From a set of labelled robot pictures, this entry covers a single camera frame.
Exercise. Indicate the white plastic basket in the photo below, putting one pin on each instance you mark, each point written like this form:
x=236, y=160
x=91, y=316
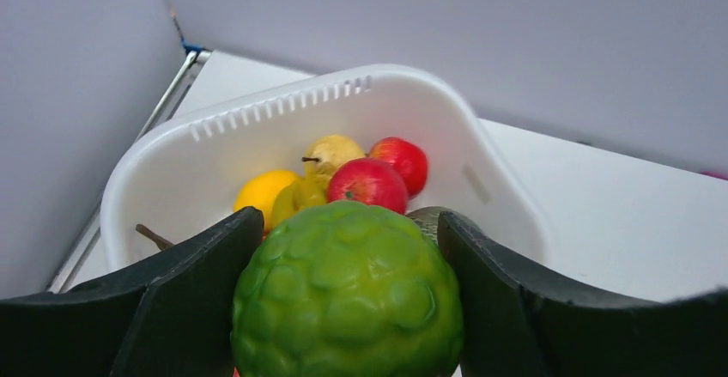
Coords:
x=184, y=175

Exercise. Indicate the small red fake fruit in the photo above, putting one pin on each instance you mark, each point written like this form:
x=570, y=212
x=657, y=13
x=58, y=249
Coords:
x=369, y=181

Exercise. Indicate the yellow fake lemon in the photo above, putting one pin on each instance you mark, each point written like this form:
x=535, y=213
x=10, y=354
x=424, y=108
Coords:
x=261, y=192

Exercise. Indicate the green bumpy custard apple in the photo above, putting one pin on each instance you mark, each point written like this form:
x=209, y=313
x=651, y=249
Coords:
x=347, y=289

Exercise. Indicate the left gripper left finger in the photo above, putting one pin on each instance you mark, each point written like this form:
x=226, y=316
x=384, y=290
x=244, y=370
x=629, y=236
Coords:
x=167, y=315

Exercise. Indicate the red fake apple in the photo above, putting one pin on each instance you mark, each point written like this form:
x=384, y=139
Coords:
x=407, y=159

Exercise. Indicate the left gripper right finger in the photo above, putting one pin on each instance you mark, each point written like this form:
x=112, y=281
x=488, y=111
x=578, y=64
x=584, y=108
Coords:
x=523, y=319

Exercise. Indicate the green fake avocado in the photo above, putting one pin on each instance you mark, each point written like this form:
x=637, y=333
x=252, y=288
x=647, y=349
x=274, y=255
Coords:
x=427, y=219

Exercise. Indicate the yellow fake pear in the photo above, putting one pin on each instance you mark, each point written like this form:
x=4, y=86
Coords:
x=326, y=155

